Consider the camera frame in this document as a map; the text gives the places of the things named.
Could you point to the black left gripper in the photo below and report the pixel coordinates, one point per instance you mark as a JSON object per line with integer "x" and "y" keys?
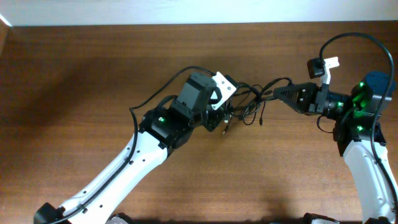
{"x": 214, "y": 117}

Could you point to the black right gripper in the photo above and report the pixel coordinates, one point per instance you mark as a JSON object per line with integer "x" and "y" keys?
{"x": 310, "y": 93}

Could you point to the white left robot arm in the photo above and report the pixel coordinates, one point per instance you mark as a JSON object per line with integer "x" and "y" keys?
{"x": 201, "y": 102}

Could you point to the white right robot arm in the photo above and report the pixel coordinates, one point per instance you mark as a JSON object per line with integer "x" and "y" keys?
{"x": 359, "y": 139}

